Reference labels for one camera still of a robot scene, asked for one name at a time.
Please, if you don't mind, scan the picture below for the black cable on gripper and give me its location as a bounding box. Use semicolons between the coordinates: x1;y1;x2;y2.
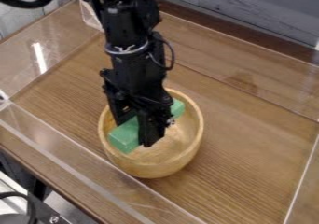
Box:
146;35;177;72

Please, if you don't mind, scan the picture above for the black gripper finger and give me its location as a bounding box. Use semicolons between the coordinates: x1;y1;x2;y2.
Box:
137;108;172;147
102;84;136;126

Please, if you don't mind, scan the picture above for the green rectangular block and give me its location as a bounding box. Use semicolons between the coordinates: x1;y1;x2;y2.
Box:
106;99;185;154

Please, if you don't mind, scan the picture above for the brown wooden bowl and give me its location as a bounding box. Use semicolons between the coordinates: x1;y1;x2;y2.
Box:
97;89;204;178

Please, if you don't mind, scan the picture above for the black cable bottom left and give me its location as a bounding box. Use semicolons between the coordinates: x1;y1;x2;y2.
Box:
0;191;38;224

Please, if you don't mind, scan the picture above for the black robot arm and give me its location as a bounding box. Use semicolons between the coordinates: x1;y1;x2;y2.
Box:
0;0;174;147

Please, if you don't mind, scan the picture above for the black metal bracket with screw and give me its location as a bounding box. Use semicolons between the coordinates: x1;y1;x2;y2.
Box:
33;200;72;224

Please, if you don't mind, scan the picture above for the clear acrylic tray wall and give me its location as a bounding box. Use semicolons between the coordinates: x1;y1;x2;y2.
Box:
0;2;319;224

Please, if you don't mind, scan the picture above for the clear acrylic corner bracket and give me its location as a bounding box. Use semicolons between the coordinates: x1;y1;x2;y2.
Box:
80;0;102;32

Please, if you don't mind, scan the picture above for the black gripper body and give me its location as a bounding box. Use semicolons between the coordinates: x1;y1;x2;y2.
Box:
100;49;173;113

